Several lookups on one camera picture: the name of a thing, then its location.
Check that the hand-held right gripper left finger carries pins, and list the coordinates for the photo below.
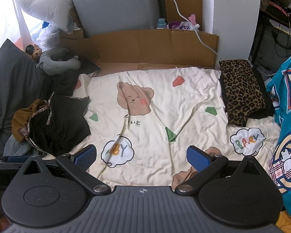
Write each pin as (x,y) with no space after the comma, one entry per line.
(83,159)

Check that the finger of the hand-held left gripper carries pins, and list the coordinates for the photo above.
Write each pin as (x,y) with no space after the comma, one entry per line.
(17,159)

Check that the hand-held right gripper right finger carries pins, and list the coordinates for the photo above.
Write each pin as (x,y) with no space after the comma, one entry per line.
(198,159)

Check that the black shorts with patterned lining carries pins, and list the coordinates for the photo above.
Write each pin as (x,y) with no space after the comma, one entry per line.
(63,123)

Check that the blue denim garment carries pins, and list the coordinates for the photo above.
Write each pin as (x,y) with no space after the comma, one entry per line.
(13,148)

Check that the brown garment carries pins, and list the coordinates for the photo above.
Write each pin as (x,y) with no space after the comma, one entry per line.
(21,119)

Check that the cream bear printed blanket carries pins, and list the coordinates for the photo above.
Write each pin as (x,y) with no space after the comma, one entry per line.
(160,97)

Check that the dark grey pillow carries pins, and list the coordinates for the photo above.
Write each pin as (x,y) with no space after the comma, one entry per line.
(14,82)

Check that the black crumpled garment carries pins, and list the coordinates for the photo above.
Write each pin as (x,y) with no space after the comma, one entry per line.
(65,82)

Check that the leopard print garment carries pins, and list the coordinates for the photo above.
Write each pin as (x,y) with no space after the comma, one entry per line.
(242,89)

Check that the teal printed blanket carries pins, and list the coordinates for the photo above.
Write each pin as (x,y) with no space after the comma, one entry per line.
(288,131)

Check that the grey neck pillow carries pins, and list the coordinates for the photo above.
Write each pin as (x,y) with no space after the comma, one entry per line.
(53,63)

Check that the small teddy bear with sunglasses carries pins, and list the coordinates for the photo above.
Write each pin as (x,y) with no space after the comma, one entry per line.
(36,52)

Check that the orange cloth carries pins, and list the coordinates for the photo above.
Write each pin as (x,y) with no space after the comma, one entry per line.
(289,222)

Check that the folded cardboard sheet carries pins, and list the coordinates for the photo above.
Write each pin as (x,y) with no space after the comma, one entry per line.
(148,46)

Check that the clear plastic bag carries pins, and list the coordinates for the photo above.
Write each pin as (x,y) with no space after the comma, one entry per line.
(48,36)

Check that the purple white refill pouch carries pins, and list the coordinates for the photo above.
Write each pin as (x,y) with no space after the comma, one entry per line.
(179,26)

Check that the detergent bottle with blue cap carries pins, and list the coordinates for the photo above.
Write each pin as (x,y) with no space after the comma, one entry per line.
(161,24)

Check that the grey upright mattress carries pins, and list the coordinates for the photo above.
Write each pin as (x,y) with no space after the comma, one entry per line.
(111,4)

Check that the white pillow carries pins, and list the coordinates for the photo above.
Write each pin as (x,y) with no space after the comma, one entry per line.
(46,2)

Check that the cluttered dark desk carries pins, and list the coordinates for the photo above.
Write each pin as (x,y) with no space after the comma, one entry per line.
(278,12)

